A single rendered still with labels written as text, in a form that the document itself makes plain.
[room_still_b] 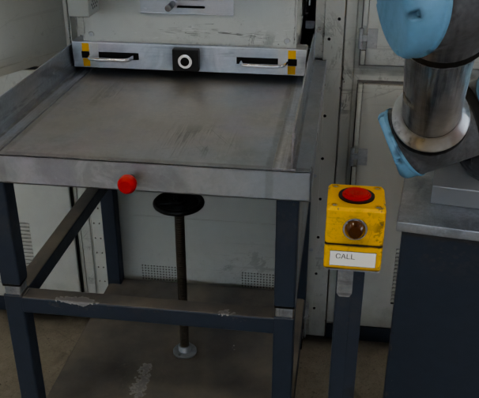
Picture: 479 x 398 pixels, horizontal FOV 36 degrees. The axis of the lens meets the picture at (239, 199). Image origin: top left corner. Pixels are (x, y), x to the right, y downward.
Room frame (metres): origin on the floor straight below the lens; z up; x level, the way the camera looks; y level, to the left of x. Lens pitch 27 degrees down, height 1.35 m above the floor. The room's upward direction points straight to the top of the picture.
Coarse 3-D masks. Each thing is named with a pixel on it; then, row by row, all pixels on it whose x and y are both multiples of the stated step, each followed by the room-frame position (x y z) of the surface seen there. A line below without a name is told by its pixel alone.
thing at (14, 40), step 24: (0, 0) 1.72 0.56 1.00; (24, 0) 1.78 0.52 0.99; (48, 0) 1.84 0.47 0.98; (0, 24) 1.72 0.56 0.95; (24, 24) 1.77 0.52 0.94; (48, 24) 1.83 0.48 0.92; (72, 24) 1.86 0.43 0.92; (0, 48) 1.71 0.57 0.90; (24, 48) 1.76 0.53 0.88; (48, 48) 1.83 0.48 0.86; (0, 72) 1.67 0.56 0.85
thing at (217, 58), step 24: (120, 48) 1.64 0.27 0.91; (144, 48) 1.64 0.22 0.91; (168, 48) 1.63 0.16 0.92; (216, 48) 1.61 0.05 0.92; (240, 48) 1.61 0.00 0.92; (264, 48) 1.60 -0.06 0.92; (288, 48) 1.60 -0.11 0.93; (216, 72) 1.61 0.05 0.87; (240, 72) 1.61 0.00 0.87; (264, 72) 1.60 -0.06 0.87
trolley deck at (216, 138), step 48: (96, 96) 1.50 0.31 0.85; (144, 96) 1.50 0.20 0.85; (192, 96) 1.50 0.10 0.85; (240, 96) 1.50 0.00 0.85; (288, 96) 1.50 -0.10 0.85; (48, 144) 1.23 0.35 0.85; (96, 144) 1.23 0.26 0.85; (144, 144) 1.23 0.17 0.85; (192, 144) 1.23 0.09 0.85; (240, 144) 1.23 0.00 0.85; (192, 192) 1.14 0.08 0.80; (240, 192) 1.12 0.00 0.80; (288, 192) 1.11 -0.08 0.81
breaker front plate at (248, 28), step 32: (128, 0) 1.65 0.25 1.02; (160, 0) 1.64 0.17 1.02; (224, 0) 1.62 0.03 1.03; (256, 0) 1.61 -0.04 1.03; (288, 0) 1.60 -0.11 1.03; (96, 32) 1.66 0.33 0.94; (128, 32) 1.65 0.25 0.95; (160, 32) 1.64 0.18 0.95; (192, 32) 1.63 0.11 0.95; (224, 32) 1.62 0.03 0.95; (256, 32) 1.61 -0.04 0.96; (288, 32) 1.60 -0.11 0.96
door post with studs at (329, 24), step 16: (320, 0) 1.79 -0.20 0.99; (336, 0) 1.78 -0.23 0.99; (320, 16) 1.79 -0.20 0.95; (336, 16) 1.78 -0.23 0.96; (320, 32) 1.79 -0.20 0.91; (336, 32) 1.78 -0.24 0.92; (320, 48) 1.79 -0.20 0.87; (336, 48) 1.78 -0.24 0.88; (336, 64) 1.78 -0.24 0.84; (336, 80) 1.78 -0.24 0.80; (336, 96) 1.78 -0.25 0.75; (336, 112) 1.78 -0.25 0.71; (336, 128) 1.78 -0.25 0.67; (320, 176) 1.78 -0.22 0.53; (320, 192) 1.78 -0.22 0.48; (320, 208) 1.78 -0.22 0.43; (320, 224) 1.78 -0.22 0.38; (320, 240) 1.78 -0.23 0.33; (320, 256) 1.78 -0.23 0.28; (320, 272) 1.78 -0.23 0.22; (320, 288) 1.78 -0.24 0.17; (320, 304) 1.78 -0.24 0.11; (320, 320) 1.78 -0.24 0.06
